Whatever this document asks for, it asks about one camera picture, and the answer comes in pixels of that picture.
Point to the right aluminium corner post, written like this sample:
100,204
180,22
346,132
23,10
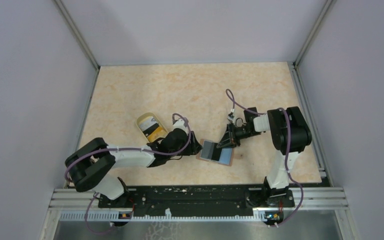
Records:
325,10

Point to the white slotted cable duct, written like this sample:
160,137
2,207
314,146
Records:
115,216

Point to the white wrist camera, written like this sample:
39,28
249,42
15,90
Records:
231,117
180,123

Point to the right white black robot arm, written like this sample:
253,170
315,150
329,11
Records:
290,136

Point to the beige oval card tray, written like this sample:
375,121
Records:
155,132

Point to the aluminium corner post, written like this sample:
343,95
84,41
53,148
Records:
325,10
72,26

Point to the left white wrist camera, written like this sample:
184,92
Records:
180,123

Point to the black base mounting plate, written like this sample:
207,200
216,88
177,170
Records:
221,200

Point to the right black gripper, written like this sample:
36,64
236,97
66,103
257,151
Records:
229,140

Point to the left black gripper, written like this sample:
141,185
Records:
193,147

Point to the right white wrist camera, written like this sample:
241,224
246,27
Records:
231,117

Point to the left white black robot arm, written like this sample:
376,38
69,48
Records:
88,168

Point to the brown leather card holder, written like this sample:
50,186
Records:
226,157

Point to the black credit card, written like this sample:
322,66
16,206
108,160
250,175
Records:
215,153
207,150

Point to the left aluminium corner post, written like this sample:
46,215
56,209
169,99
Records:
72,26

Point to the aluminium frame rail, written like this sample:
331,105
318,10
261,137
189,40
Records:
307,198

